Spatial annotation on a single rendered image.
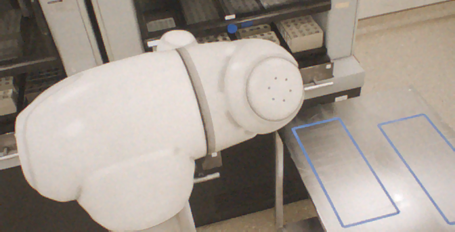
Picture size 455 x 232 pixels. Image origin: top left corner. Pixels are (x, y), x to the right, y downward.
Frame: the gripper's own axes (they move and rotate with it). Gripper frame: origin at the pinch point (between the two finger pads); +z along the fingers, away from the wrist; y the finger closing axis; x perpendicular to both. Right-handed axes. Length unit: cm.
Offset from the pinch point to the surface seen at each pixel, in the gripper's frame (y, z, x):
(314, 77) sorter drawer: -46, 4, -28
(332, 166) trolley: -33.1, -2.1, 14.5
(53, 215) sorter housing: 52, 41, -28
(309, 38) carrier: -46, -7, -36
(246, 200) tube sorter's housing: -19, 62, -28
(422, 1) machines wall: -171, 66, -148
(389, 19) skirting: -149, 75, -148
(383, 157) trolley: -46.9, -2.1, 15.8
